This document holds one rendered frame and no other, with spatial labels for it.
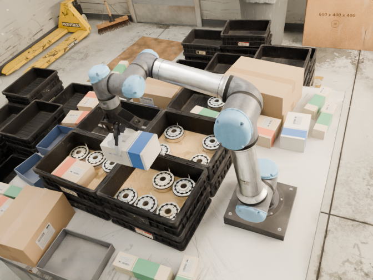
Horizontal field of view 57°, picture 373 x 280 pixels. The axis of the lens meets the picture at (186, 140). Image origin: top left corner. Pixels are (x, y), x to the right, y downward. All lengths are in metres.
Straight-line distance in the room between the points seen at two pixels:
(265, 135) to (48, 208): 1.11
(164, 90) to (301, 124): 0.81
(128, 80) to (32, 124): 1.84
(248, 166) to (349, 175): 1.65
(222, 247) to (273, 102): 0.83
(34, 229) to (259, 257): 0.95
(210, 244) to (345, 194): 1.33
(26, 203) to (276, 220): 1.12
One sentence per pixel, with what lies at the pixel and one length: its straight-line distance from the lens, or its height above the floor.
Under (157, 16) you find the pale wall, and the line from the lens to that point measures 5.03.
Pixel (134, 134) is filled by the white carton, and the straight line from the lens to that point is 1.42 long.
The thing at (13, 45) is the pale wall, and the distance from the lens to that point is 5.16.
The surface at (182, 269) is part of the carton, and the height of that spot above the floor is 0.76.
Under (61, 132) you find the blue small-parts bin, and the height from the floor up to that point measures 0.71.
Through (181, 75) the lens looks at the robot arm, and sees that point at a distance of 1.19.
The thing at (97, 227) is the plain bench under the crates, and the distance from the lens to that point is 1.73.
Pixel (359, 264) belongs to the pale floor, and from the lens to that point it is 2.37.
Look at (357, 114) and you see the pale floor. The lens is 3.27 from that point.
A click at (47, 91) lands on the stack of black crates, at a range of 3.22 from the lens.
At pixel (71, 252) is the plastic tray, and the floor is 0.70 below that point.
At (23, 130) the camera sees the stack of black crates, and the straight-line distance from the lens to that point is 2.91.
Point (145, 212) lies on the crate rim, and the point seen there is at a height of 0.93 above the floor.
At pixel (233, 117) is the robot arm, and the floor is 1.38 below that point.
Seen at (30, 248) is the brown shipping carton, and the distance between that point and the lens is 1.65.
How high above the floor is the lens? 2.04
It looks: 43 degrees down
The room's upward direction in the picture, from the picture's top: 12 degrees counter-clockwise
